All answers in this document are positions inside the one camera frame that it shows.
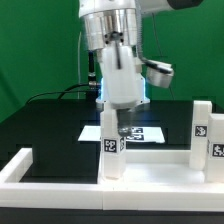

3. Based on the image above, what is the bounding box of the black cable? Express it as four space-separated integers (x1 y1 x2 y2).
25 83 101 106

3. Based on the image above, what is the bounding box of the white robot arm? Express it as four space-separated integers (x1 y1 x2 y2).
79 0 203 137

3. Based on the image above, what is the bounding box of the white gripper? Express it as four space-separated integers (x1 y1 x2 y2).
100 46 140 136

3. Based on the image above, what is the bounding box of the white U-shaped fence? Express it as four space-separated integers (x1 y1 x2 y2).
0 148 224 212

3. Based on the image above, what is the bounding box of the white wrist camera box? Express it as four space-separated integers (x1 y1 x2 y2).
146 61 174 88

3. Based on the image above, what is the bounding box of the white desk top tray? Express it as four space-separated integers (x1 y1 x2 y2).
97 148 224 186

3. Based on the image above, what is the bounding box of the fiducial marker sheet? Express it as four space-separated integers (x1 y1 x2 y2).
78 126 165 143

